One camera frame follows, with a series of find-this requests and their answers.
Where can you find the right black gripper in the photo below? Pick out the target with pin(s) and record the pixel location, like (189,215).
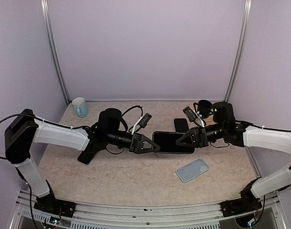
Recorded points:
(199,137)

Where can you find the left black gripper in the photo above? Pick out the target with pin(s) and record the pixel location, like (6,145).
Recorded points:
(134,149)

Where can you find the silver edged smartphone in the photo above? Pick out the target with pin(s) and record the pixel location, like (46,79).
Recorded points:
(169,142)

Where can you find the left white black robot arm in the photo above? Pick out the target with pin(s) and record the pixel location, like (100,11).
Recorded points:
(28,129)

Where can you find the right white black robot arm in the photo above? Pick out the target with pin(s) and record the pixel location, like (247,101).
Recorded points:
(243,134)

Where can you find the light blue phone case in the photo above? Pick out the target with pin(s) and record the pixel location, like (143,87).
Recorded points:
(192,170)

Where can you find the beige plate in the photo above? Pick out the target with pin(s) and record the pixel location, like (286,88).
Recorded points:
(194,109)

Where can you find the black mug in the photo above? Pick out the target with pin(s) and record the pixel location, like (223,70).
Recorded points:
(204,108)

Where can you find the blue edged smartphone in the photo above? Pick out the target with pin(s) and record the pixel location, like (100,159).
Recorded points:
(89,153)

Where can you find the light blue mug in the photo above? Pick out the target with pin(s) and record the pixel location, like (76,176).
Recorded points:
(80,107)

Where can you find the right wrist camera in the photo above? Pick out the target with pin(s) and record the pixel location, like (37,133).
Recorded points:
(194,117)

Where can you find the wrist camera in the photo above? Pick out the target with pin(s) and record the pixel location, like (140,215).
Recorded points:
(194,117)
(140,124)

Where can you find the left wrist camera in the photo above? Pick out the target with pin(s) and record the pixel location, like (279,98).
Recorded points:
(140,124)

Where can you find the front aluminium rail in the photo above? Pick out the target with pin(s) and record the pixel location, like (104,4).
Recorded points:
(99,216)

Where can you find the right aluminium frame post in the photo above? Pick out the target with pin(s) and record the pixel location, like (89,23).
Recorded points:
(239,51)

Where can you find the aluminium frame post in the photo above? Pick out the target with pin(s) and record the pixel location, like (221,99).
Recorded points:
(53,50)
(239,51)

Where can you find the left aluminium frame post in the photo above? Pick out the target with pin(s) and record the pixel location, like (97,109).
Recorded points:
(53,50)

